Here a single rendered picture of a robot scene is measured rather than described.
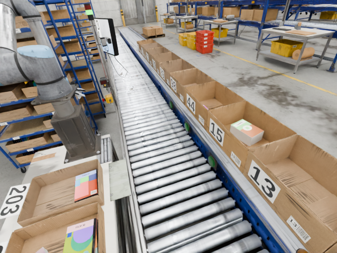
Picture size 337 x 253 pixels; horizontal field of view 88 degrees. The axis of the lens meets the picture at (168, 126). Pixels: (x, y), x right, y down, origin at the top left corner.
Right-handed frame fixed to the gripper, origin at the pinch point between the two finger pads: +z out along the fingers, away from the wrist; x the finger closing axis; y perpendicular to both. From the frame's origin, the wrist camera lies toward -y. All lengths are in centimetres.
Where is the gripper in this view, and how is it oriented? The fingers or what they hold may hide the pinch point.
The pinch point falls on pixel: (85, 92)
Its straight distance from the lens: 194.6
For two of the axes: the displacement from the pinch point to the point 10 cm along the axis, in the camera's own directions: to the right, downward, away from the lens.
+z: 8.6, 1.9, 4.7
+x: 2.8, 6.1, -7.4
